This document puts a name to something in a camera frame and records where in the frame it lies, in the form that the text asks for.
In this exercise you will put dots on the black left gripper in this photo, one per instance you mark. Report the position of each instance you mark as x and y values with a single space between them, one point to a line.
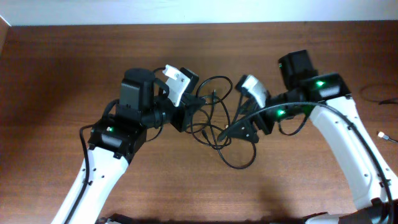
188 104

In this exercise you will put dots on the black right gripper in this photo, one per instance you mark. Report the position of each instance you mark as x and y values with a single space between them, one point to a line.
261 123

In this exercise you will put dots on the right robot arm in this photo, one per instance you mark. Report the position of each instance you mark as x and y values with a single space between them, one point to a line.
326 101

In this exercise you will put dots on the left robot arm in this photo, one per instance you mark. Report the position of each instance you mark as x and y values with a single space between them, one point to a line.
145 102

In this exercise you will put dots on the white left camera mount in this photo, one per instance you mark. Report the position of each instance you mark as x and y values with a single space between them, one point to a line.
177 83

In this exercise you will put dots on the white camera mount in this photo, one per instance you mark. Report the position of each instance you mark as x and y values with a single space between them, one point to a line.
177 83
256 89

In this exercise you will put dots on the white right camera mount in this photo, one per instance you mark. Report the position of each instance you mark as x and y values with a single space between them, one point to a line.
256 89

